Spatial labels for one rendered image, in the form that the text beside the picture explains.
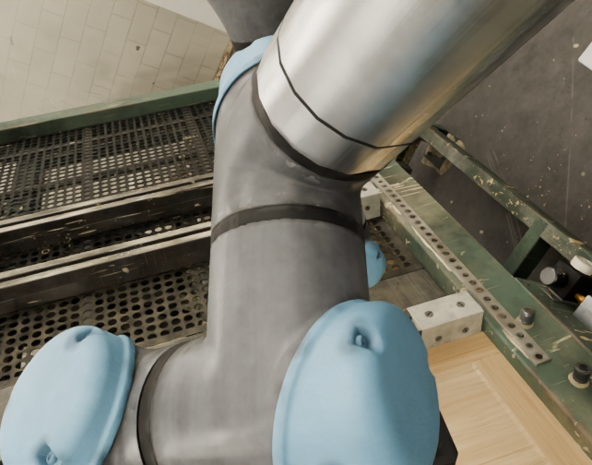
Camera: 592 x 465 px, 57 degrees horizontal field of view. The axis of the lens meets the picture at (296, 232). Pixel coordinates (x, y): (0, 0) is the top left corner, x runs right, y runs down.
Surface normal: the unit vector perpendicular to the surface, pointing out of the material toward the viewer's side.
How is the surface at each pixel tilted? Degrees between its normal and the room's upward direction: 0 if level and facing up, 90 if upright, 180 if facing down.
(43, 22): 90
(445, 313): 60
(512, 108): 0
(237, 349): 27
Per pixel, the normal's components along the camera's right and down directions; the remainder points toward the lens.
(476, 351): -0.09, -0.81
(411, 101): -0.05, 0.89
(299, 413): -0.50, -0.13
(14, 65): 0.24, 0.65
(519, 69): -0.87, -0.19
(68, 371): -0.55, -0.51
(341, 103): -0.36, 0.75
